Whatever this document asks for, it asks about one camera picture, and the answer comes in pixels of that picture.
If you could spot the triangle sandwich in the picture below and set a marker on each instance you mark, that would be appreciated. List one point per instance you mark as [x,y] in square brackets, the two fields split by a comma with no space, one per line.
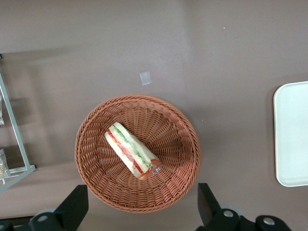
[130,149]

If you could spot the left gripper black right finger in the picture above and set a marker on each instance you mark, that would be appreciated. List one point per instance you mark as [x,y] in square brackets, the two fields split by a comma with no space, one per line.
[208,204]

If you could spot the clear bagged cracker snack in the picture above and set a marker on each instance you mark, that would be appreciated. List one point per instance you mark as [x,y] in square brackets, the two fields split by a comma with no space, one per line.
[3,166]

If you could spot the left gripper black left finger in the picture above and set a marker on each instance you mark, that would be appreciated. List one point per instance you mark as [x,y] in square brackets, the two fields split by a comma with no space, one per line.
[72,207]

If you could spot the brown round wicker basket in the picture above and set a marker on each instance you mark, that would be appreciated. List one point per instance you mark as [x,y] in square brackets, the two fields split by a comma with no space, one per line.
[168,144]

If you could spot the beige plastic tray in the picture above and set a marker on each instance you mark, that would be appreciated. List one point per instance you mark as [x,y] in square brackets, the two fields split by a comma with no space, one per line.
[293,134]

